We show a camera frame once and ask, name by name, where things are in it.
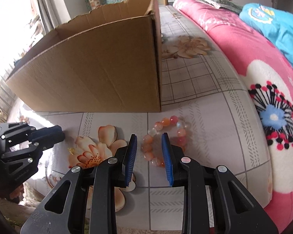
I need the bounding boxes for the floral plaid bed sheet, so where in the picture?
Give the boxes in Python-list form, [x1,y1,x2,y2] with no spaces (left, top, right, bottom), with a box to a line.
[9,6,272,231]

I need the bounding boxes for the blue cartoon blanket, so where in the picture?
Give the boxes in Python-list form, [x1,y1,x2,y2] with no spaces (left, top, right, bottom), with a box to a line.
[239,3,293,68]

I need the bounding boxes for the grey lace pillow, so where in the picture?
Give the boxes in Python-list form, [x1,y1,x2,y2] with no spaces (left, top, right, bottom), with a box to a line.
[198,0,243,15]

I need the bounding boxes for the pink floral blanket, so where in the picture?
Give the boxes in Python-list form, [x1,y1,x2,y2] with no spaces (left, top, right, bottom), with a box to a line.
[174,0,293,231]

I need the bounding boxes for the pink orange bead bracelet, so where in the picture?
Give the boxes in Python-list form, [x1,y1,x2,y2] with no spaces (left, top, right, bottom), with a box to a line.
[141,115,189,168]

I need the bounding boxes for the brown cardboard box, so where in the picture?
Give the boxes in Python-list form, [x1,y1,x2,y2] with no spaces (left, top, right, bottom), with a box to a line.
[7,0,162,113]

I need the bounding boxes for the grey curtain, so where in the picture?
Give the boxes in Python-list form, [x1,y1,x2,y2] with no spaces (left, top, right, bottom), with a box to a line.
[36,0,71,33]

